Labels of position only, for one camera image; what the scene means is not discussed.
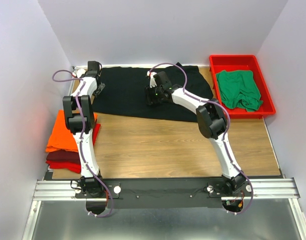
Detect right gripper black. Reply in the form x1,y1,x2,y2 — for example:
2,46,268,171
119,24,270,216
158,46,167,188
143,84,163,106

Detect black t shirt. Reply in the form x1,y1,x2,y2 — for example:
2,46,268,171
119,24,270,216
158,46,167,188
92,63,214,123

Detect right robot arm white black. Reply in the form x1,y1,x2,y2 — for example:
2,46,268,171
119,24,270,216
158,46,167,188
145,70,247,196

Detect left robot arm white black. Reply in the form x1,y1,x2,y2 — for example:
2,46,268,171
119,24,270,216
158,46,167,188
62,61,105,198

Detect red plastic bin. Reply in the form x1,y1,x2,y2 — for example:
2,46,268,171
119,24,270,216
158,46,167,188
209,54,276,119

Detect orange folded t shirt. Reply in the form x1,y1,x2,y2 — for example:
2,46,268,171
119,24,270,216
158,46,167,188
45,110,78,153

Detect green t shirt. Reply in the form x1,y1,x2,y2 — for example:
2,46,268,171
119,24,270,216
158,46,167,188
216,70,263,112

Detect red folded t shirt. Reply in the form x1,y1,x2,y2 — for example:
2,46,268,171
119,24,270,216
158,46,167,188
45,122,101,174

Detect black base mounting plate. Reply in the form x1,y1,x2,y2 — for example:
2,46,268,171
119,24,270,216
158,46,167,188
75,176,253,210

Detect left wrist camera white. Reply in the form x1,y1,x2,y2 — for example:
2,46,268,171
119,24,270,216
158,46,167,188
72,68,86,79

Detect aluminium frame rail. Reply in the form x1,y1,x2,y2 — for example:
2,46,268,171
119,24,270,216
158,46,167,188
32,178,300,202

